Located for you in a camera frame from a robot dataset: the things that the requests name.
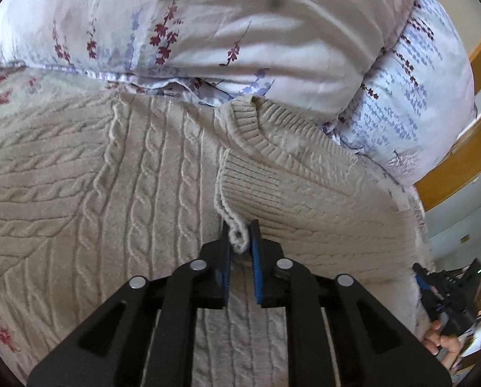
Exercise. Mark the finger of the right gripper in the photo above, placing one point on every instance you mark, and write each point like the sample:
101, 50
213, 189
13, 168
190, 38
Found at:
422, 277

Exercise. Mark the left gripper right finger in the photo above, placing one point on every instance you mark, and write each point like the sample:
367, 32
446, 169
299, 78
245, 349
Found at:
338, 334

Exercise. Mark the pink floral pillow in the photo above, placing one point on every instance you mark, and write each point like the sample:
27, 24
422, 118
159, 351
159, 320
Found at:
311, 54

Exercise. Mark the person's right hand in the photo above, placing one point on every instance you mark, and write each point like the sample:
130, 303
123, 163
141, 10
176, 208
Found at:
434, 341

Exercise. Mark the beige cable-knit sweater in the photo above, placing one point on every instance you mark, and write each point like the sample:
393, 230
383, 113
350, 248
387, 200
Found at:
185, 171

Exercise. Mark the blue lavender print pillow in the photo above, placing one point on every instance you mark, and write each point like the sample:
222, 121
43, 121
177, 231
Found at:
415, 100

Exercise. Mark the wooden headboard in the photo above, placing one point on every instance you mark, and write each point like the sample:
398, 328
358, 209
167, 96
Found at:
463, 162

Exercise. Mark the floral bed sheet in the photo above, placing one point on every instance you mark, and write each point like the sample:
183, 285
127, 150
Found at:
6, 88

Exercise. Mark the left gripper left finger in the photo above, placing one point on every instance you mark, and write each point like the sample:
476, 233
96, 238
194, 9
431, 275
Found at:
143, 334

